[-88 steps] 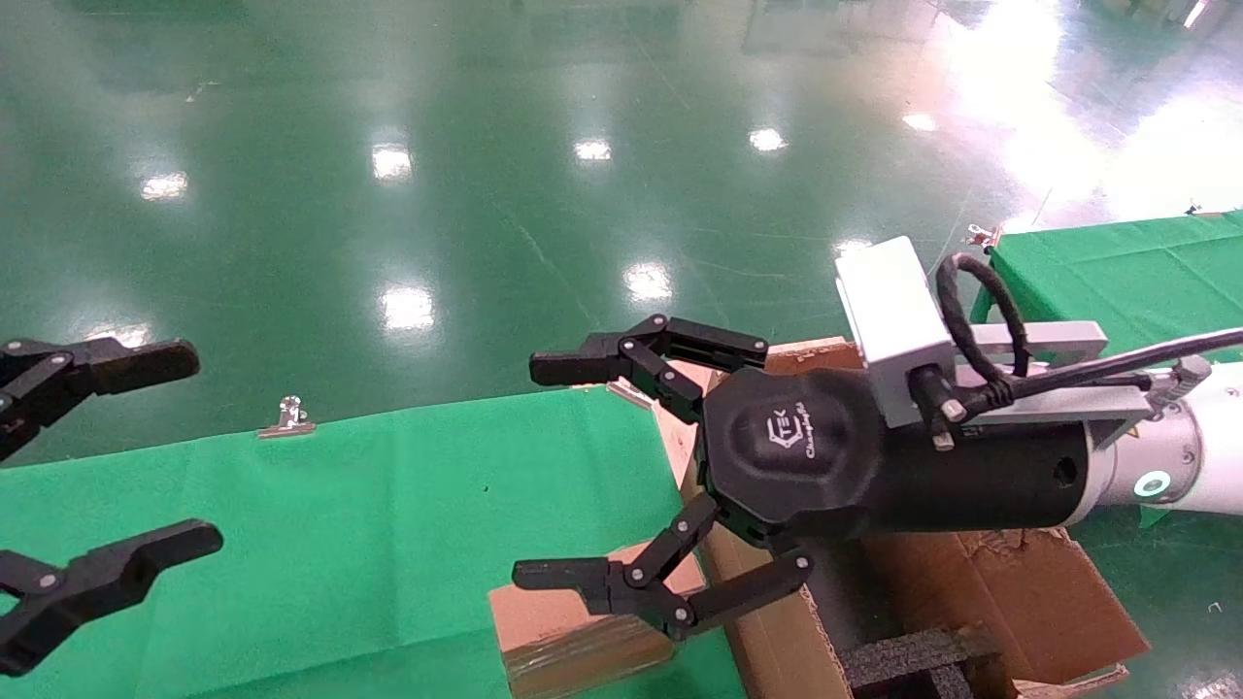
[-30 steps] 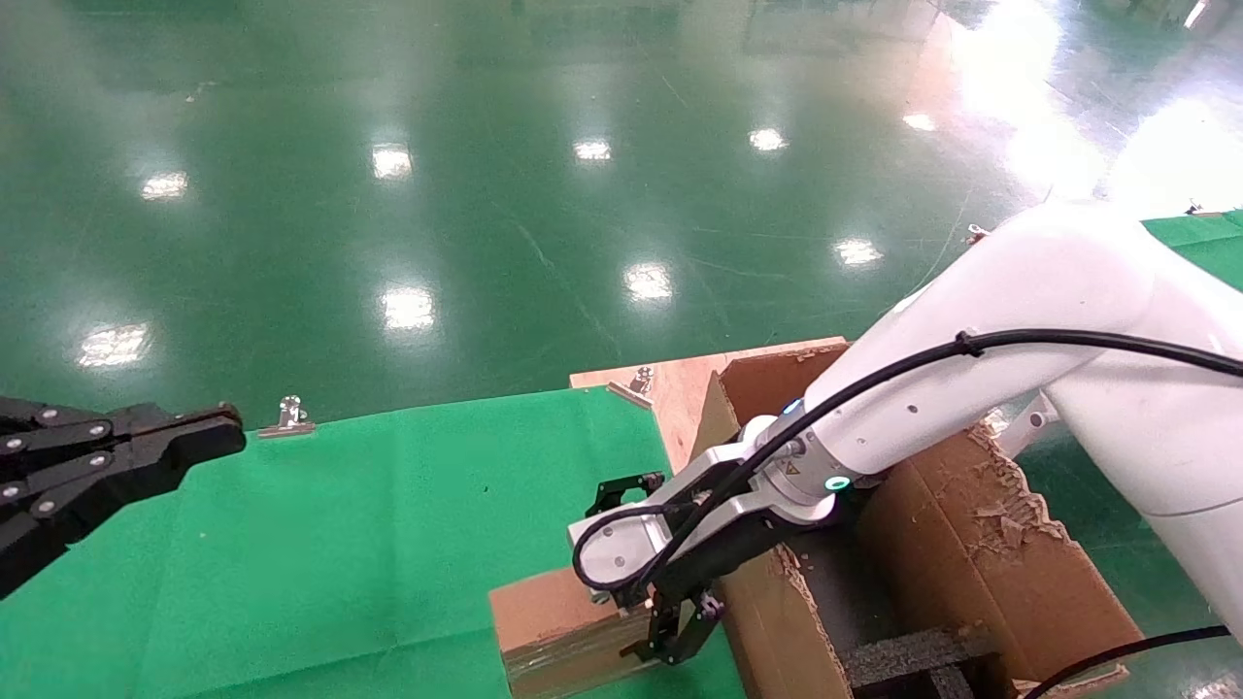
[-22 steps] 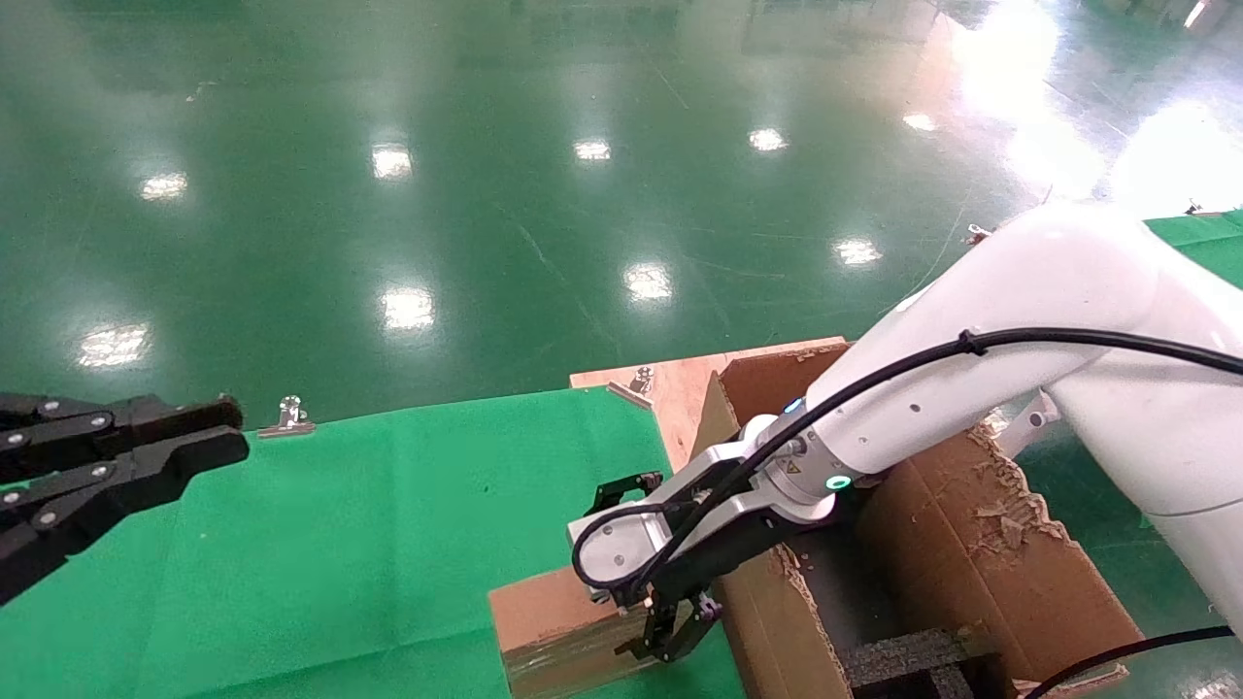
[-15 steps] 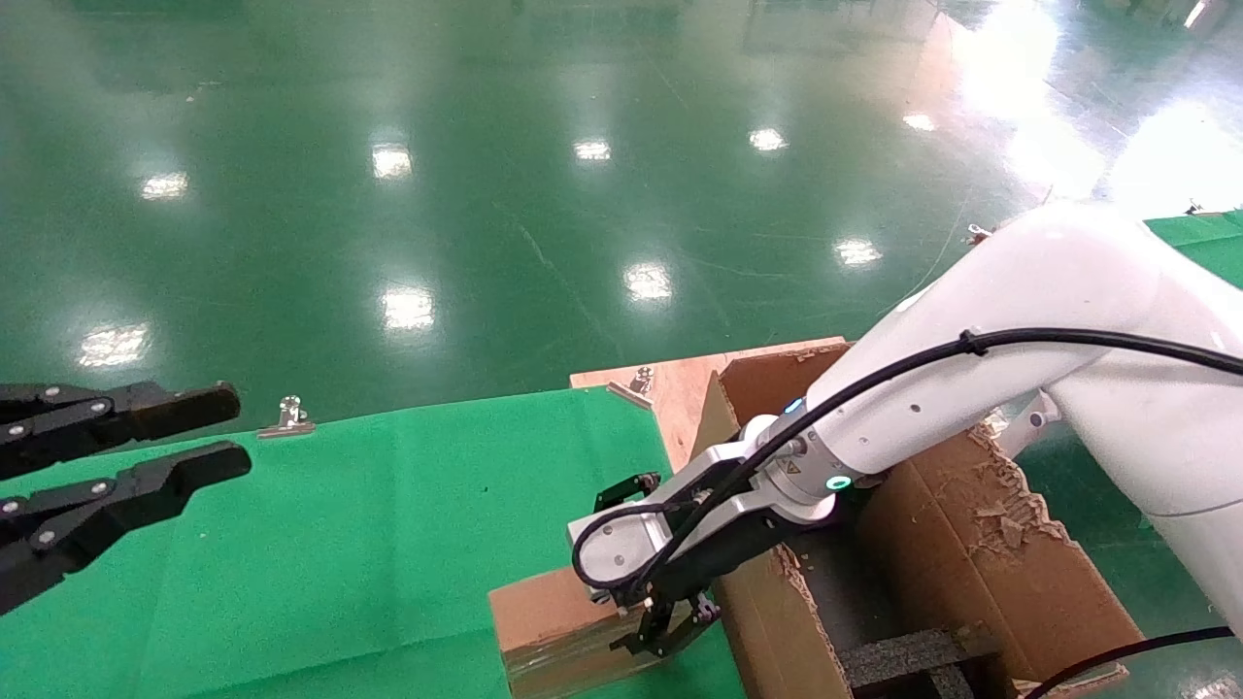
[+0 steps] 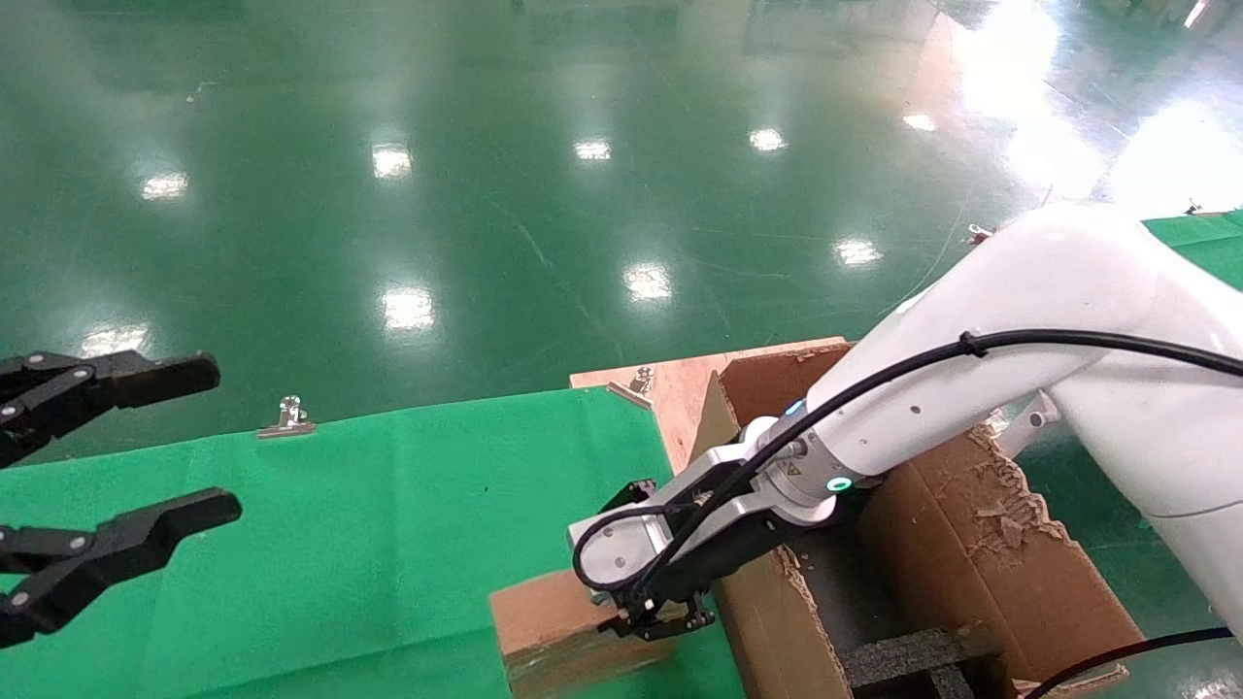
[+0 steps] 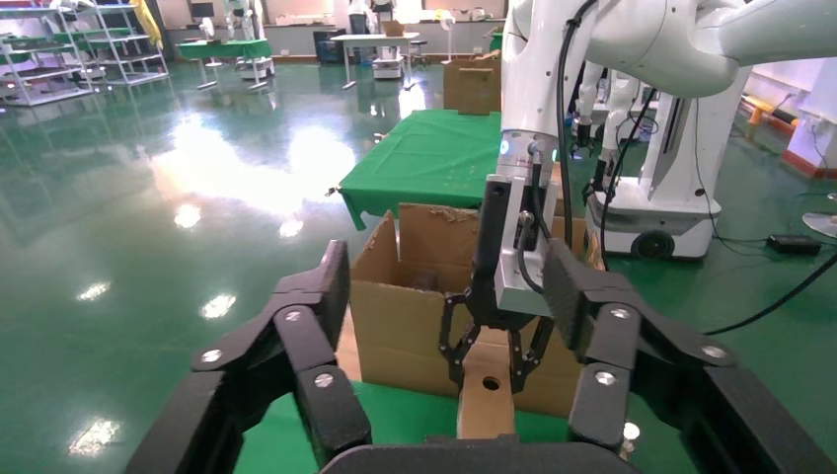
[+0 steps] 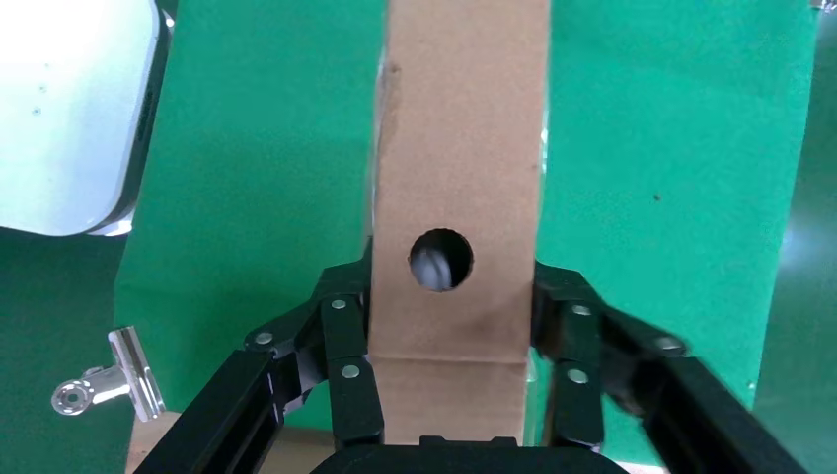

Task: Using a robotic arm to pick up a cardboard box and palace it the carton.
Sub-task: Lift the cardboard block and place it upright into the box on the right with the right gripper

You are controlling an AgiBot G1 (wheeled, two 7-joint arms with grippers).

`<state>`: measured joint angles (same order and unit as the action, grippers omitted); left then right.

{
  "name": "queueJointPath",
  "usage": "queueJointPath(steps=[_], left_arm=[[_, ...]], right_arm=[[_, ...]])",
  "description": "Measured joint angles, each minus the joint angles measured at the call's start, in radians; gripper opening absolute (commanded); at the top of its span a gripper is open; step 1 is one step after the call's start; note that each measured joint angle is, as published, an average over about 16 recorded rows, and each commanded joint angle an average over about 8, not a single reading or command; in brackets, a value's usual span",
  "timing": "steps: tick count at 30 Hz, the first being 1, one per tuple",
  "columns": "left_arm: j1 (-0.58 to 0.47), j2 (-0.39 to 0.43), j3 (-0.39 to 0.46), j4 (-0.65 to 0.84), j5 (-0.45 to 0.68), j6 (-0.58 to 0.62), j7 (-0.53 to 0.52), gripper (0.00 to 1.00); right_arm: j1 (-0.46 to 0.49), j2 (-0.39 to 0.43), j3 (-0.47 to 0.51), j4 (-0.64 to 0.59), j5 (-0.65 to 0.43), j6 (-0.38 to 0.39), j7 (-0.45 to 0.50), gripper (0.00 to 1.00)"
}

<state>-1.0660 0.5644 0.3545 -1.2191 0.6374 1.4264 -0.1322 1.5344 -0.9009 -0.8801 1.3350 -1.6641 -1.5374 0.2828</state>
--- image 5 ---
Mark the green neighbour tablecloth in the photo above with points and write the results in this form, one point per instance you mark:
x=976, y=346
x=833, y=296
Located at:
x=1209, y=243

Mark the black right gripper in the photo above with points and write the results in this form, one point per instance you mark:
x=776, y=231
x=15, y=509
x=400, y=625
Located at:
x=709, y=558

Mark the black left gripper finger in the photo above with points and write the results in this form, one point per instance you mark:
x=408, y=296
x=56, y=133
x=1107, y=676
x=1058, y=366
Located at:
x=126, y=544
x=117, y=381

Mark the large open cardboard carton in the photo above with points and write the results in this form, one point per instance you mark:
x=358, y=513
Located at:
x=971, y=544

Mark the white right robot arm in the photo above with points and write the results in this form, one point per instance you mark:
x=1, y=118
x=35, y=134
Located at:
x=1068, y=282

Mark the black foam insert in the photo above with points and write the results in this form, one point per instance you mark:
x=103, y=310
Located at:
x=903, y=660

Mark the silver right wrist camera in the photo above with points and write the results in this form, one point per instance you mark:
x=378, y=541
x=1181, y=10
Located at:
x=621, y=549

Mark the small cardboard box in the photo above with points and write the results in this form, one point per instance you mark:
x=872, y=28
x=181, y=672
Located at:
x=544, y=621

